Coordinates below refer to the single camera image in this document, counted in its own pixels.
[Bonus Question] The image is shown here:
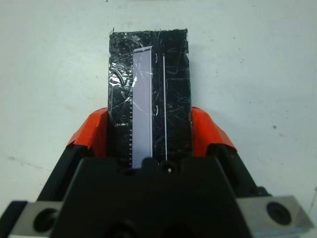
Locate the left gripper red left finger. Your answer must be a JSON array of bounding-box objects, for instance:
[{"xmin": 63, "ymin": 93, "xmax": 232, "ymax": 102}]
[{"xmin": 37, "ymin": 107, "xmax": 109, "ymax": 201}]

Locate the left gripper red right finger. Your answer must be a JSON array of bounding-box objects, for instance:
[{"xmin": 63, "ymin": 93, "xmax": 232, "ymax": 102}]
[{"xmin": 192, "ymin": 106, "xmax": 263, "ymax": 198}]

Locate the shiny black box lid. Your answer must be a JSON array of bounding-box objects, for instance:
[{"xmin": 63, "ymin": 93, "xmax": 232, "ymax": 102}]
[{"xmin": 107, "ymin": 28, "xmax": 194, "ymax": 172}]

